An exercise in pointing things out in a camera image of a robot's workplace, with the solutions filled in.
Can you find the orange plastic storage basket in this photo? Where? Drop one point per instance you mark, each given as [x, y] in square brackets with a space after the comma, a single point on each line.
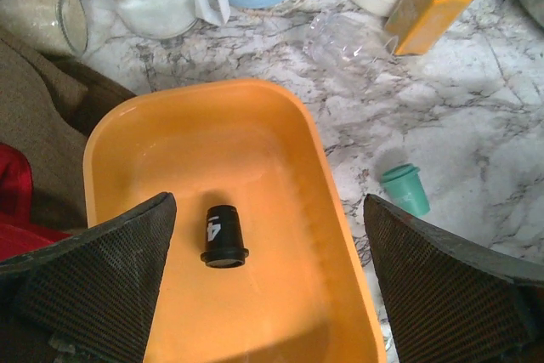
[301, 295]

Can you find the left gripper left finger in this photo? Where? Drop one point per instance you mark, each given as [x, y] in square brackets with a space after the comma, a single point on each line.
[95, 292]

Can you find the red cloth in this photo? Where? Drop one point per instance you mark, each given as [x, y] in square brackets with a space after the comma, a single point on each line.
[18, 234]

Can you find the teal capsule top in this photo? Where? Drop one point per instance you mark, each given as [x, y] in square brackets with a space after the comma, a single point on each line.
[404, 188]

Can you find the brown cloth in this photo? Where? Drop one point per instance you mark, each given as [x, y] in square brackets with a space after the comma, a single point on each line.
[49, 107]

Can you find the black capsule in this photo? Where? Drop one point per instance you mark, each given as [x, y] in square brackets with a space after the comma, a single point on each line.
[224, 245]

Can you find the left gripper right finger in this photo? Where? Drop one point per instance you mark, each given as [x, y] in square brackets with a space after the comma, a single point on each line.
[451, 300]

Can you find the orange spice bottle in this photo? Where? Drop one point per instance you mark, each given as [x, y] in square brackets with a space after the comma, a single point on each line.
[418, 24]

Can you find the clear plastic cup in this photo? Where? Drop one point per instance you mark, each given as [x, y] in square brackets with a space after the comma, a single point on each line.
[348, 47]

